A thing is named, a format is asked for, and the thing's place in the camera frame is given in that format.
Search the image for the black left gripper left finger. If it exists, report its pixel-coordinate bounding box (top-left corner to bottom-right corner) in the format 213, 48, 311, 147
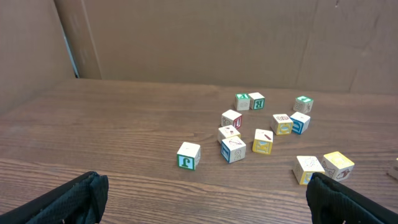
1, 171, 109, 224

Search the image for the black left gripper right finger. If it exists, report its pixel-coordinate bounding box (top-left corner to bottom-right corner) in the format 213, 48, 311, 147
306, 172, 397, 224

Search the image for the wooden block yellow acorn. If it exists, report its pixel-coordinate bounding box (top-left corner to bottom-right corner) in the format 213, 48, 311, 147
321, 151, 354, 182

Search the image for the wooden block yellow letter L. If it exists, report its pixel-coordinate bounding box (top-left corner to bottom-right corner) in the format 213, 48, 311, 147
292, 156, 325, 185

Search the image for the wooden block blue letter M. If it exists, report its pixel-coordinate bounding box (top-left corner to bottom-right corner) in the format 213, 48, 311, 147
290, 112, 310, 134

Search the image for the wooden block yellow letter B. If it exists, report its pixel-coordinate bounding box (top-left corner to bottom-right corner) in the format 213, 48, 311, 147
252, 129, 274, 154

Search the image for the wooden block yellow oval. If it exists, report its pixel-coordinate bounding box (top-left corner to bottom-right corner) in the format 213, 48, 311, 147
271, 114, 293, 136

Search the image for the wooden block green number 4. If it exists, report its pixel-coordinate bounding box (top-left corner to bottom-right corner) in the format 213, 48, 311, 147
293, 96, 313, 114

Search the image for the wooden block number 2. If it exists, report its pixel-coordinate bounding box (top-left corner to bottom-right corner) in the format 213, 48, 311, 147
221, 136, 246, 164

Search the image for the wooden block green J side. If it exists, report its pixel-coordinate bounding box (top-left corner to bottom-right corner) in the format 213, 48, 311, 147
177, 142, 201, 170

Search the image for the wooden block teal letter R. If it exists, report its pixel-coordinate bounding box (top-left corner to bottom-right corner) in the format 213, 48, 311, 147
248, 92, 265, 110

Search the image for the wooden block yellow sided small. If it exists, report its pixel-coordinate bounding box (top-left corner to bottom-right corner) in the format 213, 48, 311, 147
218, 125, 241, 144

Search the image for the wooden block red letter U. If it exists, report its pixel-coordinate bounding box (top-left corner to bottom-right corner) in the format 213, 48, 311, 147
221, 110, 243, 129

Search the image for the wooden block green top J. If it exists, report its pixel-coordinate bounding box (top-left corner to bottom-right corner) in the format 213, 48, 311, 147
234, 93, 251, 111

